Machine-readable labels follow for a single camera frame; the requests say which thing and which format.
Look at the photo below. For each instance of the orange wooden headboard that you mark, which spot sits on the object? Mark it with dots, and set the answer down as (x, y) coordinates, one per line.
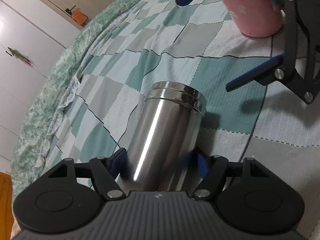
(6, 217)

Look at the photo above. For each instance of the plain stainless steel cup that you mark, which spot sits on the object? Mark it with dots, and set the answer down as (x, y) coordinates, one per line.
(166, 134)

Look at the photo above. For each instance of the orange hanging door bag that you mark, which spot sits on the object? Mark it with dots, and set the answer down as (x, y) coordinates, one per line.
(79, 18)

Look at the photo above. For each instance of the green floral quilt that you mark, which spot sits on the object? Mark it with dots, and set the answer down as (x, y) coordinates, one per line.
(46, 113)

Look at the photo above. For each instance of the hanging ornament on wardrobe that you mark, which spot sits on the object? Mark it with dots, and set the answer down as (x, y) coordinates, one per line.
(15, 53)

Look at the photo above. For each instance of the white built-in wardrobe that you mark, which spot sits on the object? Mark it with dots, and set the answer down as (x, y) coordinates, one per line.
(40, 34)

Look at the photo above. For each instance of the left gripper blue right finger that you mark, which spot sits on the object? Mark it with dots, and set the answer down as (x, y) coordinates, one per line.
(212, 170)

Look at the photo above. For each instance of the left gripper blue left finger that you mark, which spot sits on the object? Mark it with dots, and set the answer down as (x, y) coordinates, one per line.
(104, 173)

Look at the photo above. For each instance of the black door handle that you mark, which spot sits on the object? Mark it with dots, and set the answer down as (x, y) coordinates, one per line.
(69, 11)

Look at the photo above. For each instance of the pink steel cup with text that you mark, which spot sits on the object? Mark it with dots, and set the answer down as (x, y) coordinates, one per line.
(255, 18)

